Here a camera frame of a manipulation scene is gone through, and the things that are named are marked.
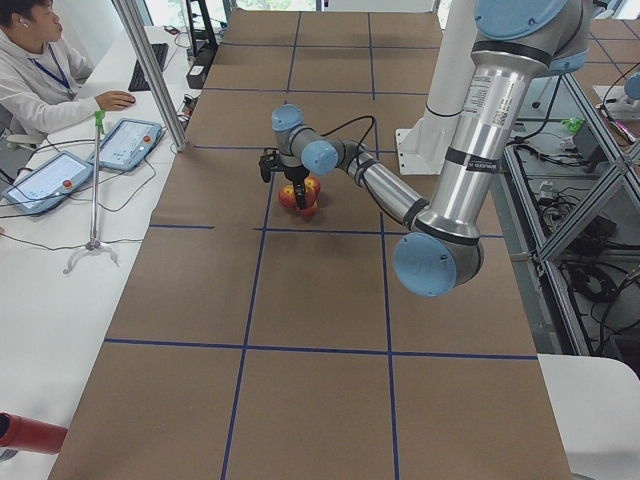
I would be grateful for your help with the aluminium frame rack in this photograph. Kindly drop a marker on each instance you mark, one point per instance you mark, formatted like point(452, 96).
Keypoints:
point(574, 194)

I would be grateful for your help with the black box on table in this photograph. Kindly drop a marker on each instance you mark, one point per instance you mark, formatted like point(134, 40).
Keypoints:
point(201, 66)

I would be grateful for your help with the person in white hoodie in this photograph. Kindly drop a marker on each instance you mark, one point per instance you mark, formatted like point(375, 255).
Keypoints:
point(40, 71)

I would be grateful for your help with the left red-yellow apple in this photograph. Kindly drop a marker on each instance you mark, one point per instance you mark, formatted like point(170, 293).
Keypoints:
point(287, 196)

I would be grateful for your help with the far blue teach pendant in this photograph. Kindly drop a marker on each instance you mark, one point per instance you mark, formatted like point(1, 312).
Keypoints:
point(128, 143)

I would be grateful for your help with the red cylinder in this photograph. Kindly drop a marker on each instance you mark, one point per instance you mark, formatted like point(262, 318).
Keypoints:
point(26, 434)

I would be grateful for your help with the near blue teach pendant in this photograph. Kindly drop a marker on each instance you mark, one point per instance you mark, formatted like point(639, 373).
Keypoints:
point(47, 186)

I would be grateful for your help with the brown paper table cover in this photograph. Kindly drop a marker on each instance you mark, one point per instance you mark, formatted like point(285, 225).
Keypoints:
point(250, 343)

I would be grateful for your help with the blue teach pendant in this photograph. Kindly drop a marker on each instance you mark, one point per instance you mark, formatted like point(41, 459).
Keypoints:
point(128, 143)
point(47, 186)

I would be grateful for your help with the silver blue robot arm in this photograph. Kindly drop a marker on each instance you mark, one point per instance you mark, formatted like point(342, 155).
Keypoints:
point(514, 43)

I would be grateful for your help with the person's hand on mouse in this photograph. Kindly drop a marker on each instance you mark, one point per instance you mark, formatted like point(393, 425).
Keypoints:
point(115, 100)

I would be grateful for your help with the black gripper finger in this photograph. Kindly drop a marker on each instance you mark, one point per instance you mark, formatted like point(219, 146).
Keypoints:
point(300, 195)

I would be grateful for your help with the right red-yellow apple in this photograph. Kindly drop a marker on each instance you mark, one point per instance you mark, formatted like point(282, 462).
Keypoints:
point(309, 211)

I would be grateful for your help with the aluminium frame pillar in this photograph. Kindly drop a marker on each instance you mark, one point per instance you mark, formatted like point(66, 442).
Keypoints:
point(133, 25)

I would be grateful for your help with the lone red-yellow apple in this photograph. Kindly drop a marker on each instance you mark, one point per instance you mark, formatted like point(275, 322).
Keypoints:
point(313, 183)

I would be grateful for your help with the metal stand with green clip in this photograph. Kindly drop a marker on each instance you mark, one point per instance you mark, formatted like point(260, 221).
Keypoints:
point(94, 246)

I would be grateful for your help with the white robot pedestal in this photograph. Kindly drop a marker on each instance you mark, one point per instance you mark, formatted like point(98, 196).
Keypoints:
point(421, 149)

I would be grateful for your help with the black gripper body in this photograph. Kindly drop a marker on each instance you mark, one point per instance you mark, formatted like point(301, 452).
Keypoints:
point(294, 173)

